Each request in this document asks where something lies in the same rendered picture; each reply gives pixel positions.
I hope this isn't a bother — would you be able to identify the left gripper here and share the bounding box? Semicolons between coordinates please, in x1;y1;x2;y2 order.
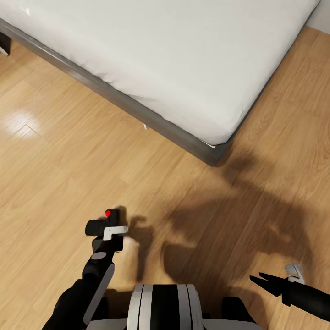
92;235;123;253

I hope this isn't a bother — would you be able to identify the robot trunk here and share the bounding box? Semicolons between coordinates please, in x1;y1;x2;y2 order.
126;284;204;330

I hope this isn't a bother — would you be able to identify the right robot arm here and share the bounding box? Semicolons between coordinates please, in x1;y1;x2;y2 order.
250;263;330;322

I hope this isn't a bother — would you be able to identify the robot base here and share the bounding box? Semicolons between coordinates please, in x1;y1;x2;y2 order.
85;297;262;330

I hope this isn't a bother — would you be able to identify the digital camera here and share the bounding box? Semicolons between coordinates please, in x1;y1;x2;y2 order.
85;209;120;238

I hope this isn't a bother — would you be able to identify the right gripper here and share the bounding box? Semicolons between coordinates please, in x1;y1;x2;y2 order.
250;273;325;320

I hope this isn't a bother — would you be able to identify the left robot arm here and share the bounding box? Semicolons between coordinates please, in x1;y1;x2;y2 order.
42;226;128;330

